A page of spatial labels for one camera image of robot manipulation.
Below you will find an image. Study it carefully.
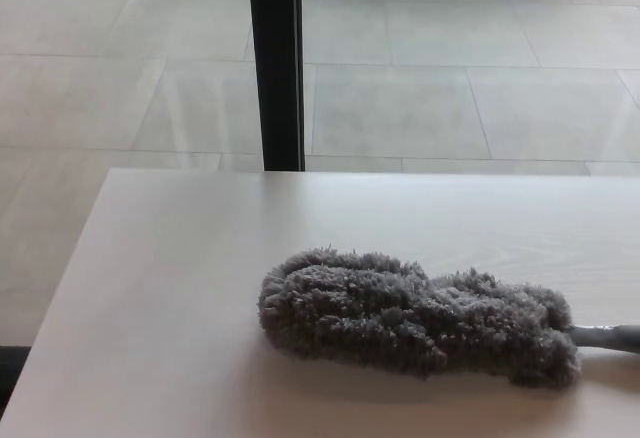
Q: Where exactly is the black window frame post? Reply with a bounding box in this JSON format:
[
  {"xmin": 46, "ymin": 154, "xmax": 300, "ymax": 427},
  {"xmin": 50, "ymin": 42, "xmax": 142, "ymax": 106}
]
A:
[{"xmin": 246, "ymin": 0, "xmax": 307, "ymax": 173}]

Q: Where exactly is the grey fluffy microfibre duster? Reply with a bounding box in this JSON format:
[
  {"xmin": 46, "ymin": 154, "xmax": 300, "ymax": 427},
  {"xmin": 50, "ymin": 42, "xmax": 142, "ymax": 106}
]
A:
[{"xmin": 257, "ymin": 243, "xmax": 640, "ymax": 388}]

